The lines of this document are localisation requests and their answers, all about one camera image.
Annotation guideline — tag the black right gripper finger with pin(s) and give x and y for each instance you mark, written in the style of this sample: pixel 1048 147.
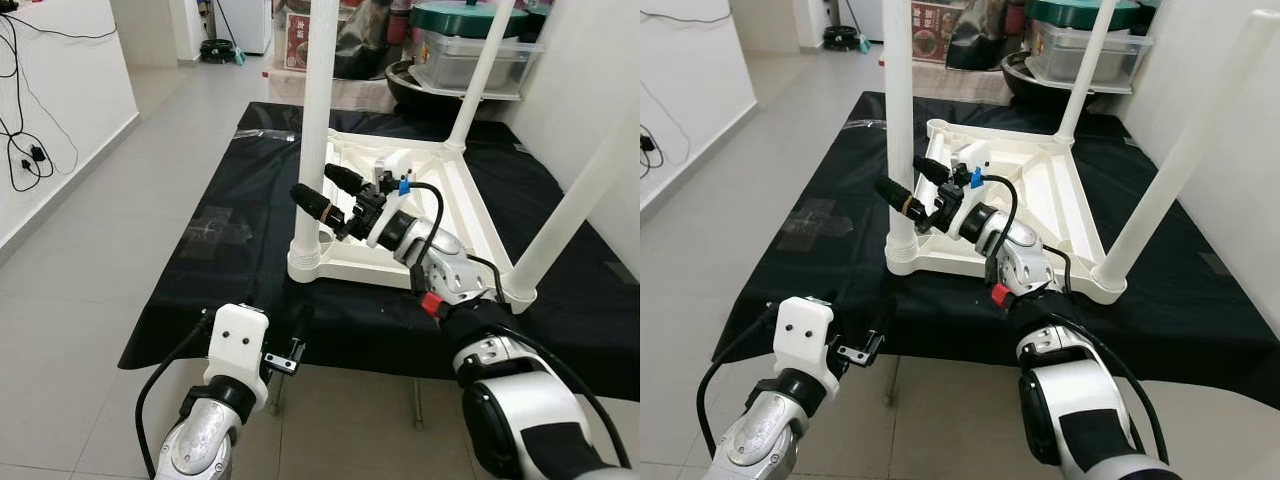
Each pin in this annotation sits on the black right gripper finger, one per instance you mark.
pixel 932 171
pixel 903 200
pixel 318 208
pixel 345 180

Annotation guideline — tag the white plastic table leg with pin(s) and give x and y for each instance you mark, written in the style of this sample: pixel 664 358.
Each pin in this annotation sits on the white plastic table leg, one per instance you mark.
pixel 1088 70
pixel 485 75
pixel 570 220
pixel 915 100
pixel 318 100
pixel 1180 170

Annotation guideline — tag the grey metal table leg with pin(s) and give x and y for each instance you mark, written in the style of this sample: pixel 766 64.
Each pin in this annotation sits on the grey metal table leg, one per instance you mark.
pixel 278 395
pixel 418 405
pixel 890 385

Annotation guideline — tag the white plastic table top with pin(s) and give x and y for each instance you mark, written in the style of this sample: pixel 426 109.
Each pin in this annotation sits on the white plastic table top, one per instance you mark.
pixel 940 262
pixel 345 268

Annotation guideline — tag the black tablecloth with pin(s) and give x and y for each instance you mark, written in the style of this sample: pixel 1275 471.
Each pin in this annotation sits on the black tablecloth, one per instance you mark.
pixel 200 300
pixel 800 300

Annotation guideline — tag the beige covered bench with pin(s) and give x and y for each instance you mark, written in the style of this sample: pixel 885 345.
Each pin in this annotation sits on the beige covered bench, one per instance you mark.
pixel 965 85
pixel 350 92

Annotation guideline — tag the clear tape patch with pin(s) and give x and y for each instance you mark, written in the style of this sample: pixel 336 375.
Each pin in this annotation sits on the clear tape patch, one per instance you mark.
pixel 215 232
pixel 815 222

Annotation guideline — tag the black wok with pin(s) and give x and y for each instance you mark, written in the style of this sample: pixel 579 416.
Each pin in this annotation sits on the black wok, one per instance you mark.
pixel 1025 88
pixel 410 95

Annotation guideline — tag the black bag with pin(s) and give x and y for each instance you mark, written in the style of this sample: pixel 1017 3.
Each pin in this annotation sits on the black bag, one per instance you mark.
pixel 985 45
pixel 365 45

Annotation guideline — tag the red printed carton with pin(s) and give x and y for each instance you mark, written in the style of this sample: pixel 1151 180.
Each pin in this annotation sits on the red printed carton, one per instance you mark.
pixel 952 35
pixel 300 45

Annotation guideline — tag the clear plastic storage box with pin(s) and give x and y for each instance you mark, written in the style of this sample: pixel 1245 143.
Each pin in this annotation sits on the clear plastic storage box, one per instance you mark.
pixel 450 65
pixel 1060 60

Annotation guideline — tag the black object on floor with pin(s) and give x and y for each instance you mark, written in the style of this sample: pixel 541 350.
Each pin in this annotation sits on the black object on floor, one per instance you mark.
pixel 842 37
pixel 215 50

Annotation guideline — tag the white appliance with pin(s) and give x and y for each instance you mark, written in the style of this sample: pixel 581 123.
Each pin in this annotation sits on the white appliance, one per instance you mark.
pixel 255 25
pixel 878 15

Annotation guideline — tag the dark green plastic container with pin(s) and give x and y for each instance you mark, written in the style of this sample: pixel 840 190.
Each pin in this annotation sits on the dark green plastic container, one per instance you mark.
pixel 1080 12
pixel 465 20

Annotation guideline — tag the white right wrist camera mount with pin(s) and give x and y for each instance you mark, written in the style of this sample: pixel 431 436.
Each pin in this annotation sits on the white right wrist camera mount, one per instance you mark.
pixel 395 165
pixel 975 155

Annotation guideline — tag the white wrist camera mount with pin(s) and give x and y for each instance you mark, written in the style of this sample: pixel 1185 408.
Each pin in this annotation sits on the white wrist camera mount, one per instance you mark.
pixel 238 340
pixel 803 335
pixel 395 165
pixel 975 155

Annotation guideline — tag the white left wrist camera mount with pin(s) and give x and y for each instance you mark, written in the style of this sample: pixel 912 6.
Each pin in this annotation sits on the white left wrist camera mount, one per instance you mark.
pixel 803 335
pixel 238 340

